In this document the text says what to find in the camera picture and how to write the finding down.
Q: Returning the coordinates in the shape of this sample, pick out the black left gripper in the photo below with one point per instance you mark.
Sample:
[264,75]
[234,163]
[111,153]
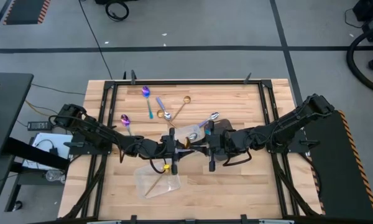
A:
[168,146]

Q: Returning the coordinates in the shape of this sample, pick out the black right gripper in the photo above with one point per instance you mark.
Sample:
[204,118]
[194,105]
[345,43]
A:
[223,143]

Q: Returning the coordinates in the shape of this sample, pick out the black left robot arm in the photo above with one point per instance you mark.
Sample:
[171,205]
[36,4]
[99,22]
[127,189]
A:
[93,127]

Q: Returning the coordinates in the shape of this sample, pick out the black power adapter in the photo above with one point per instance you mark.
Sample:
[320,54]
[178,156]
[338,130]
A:
[38,125]

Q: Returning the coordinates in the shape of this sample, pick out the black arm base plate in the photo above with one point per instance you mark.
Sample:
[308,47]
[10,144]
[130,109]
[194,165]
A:
[307,143]
[77,150]

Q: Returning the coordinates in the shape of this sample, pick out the white board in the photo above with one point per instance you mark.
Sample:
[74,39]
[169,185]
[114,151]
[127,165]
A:
[45,140]

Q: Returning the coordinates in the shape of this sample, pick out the black caster wheel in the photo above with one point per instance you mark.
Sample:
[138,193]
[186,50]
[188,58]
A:
[17,206]

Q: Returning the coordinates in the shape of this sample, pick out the clear plastic container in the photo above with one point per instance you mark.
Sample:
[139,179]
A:
[143,180]
[186,129]

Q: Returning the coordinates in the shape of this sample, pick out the clear plastic bottle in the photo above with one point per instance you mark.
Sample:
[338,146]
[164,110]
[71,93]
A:
[53,175]

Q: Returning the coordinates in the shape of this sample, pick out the dark grey plastic container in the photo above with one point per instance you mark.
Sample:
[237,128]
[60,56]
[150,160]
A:
[225,124]

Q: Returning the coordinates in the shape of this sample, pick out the black aluminium table frame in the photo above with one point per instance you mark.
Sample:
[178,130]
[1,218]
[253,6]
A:
[186,82]

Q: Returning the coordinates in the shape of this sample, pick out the black desk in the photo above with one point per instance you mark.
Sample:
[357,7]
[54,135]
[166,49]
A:
[6,109]

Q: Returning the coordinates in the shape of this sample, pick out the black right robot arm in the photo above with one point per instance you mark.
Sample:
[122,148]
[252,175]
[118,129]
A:
[286,124]

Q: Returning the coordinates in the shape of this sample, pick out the black frame clamp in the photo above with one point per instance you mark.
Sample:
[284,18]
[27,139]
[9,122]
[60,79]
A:
[247,78]
[132,76]

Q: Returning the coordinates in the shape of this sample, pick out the large hazard-striped black mat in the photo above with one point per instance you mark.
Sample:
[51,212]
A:
[338,174]

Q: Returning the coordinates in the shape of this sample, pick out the small hazard-striped black mat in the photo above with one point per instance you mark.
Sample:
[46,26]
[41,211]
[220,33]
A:
[25,12]

